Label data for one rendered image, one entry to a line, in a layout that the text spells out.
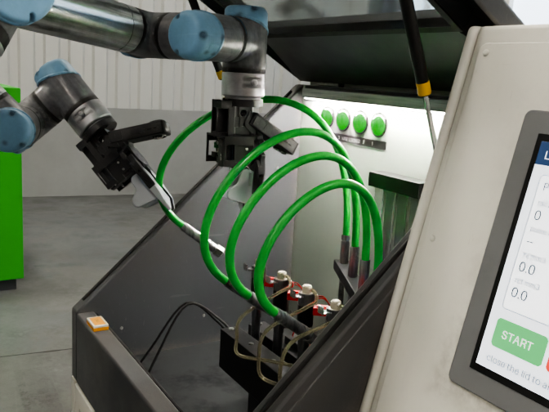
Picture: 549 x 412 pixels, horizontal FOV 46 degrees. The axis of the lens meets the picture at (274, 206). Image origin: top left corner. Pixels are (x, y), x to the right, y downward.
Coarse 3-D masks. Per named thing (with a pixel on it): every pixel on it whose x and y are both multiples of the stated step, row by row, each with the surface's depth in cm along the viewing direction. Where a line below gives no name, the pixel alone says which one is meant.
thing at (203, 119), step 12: (264, 96) 122; (276, 96) 123; (300, 108) 124; (204, 120) 121; (180, 144) 122; (168, 156) 122; (156, 180) 123; (348, 192) 129; (348, 204) 129; (168, 216) 124; (348, 216) 130; (348, 228) 130; (348, 240) 131
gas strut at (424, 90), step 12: (408, 0) 85; (408, 12) 86; (408, 24) 87; (408, 36) 88; (420, 36) 88; (420, 48) 88; (420, 60) 89; (420, 72) 90; (420, 84) 91; (432, 120) 94; (432, 132) 94; (432, 144) 95
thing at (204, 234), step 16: (304, 128) 111; (272, 144) 108; (336, 144) 115; (240, 160) 106; (224, 192) 105; (352, 192) 119; (208, 208) 104; (352, 208) 121; (208, 224) 104; (352, 224) 121; (352, 240) 122; (208, 256) 106; (352, 256) 122; (352, 272) 123
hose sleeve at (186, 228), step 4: (184, 224) 125; (188, 224) 126; (180, 228) 126; (184, 228) 125; (188, 228) 125; (192, 228) 125; (188, 232) 125; (192, 232) 125; (196, 232) 126; (192, 236) 126; (196, 236) 126; (196, 240) 126; (208, 240) 126; (208, 244) 126; (212, 244) 127; (216, 244) 127; (212, 248) 127
